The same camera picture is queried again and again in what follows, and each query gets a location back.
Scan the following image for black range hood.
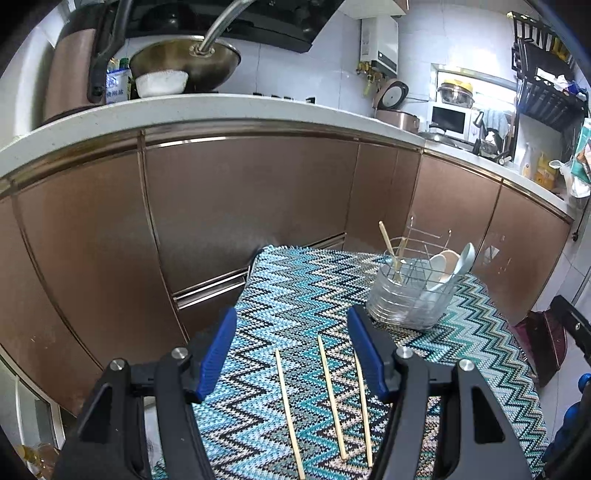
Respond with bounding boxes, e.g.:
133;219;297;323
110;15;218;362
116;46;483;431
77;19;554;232
111;0;347;52

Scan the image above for maroon dustpan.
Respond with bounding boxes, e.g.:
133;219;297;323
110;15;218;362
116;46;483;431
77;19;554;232
512;309;568;388

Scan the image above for pale blue ceramic spoon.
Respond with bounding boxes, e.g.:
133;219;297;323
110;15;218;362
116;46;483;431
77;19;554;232
450;242;476;282

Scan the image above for white spray bottle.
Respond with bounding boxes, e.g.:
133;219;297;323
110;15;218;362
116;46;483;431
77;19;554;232
522;142;539;178

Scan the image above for copper rice cooker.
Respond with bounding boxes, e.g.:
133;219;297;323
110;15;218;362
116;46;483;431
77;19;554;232
374;78;421;132

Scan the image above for white bowl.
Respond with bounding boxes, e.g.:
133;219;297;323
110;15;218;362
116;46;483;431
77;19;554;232
135;69;188;99

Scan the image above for blue towel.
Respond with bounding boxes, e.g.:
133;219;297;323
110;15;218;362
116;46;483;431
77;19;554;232
482;109;509;139

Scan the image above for zigzag woven tablecloth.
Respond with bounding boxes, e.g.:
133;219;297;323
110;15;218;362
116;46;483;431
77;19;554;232
152;244;550;480

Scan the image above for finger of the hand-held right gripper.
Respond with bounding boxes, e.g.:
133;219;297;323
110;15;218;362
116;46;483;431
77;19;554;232
549;373;591;467
550;295;591;365

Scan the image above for black gas stove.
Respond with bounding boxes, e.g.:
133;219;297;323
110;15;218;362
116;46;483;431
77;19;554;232
249;91;317;104

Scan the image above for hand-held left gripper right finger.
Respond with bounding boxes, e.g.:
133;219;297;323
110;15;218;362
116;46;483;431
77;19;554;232
347;305;550;480

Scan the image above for blue white salt bag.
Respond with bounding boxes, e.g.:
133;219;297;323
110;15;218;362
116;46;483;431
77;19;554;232
105;58;132;104

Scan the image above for teal bag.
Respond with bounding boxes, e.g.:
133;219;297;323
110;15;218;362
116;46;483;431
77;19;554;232
570;117;591;178

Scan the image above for yellow oil bottle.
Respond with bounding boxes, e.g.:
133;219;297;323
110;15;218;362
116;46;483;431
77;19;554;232
14;442;63;480

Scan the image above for metal wok with handle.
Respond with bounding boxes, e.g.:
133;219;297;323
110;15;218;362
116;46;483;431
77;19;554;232
129;0;259;95

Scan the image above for brown electric kettle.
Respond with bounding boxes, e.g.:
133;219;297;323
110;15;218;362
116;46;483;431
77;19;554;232
41;0;123;125

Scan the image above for steel mixing bowl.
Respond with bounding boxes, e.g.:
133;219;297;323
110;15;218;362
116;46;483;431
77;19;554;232
438;87;474;106

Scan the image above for white water heater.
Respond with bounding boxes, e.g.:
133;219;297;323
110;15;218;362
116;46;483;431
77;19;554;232
360;11;399;77

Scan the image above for white microwave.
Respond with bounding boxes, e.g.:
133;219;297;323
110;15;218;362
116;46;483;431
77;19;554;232
427;102;474;141

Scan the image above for clear utensil holder wire rack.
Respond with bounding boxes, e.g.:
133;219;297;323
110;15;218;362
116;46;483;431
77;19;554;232
367;215;465;330

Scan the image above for black wall rack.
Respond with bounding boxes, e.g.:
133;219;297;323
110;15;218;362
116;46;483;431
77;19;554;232
508;11;589;160

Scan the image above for black frying pan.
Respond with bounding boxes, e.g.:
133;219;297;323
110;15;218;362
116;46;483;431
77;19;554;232
473;136;511;165

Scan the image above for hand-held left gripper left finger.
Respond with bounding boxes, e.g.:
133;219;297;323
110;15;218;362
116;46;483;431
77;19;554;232
53;307;238;480

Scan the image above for kitchen window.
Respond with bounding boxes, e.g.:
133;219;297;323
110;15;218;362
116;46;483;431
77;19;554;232
431;65;518;148

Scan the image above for copper base cabinets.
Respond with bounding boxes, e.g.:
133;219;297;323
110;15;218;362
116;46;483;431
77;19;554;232
0;117;575;416

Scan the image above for white ceramic spoon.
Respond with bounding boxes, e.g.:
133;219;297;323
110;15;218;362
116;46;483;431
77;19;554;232
422;270;458;301
427;250;461;283

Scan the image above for small white bag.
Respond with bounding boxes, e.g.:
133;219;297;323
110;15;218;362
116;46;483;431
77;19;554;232
551;159;591;199

